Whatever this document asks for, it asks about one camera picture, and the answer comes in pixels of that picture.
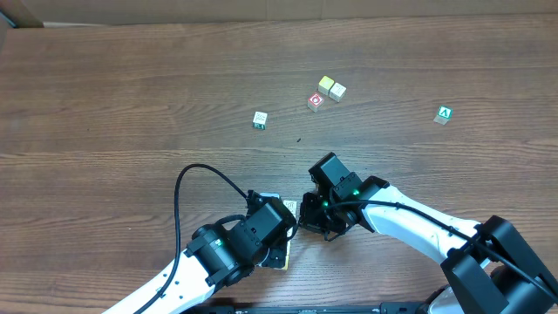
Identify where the green-sided wooden block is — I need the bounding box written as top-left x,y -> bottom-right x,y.
252,112 -> 268,130

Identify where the yellow-sided wooden block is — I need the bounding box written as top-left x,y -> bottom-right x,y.
329,82 -> 347,102

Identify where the green A wooden block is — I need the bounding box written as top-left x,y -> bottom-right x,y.
433,106 -> 453,125

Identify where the yellow-topped wooden block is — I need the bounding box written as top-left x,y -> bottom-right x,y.
317,75 -> 335,96

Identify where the plain wooden block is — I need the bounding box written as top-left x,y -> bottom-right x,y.
281,242 -> 291,270

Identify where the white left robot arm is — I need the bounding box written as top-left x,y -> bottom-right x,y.
106,191 -> 296,314

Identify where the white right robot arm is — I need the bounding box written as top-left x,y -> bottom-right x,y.
299,153 -> 557,313

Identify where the blue-sided wooden block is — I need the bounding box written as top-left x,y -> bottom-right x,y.
283,200 -> 297,216

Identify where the red-topped wooden block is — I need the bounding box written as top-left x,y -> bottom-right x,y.
307,92 -> 324,113

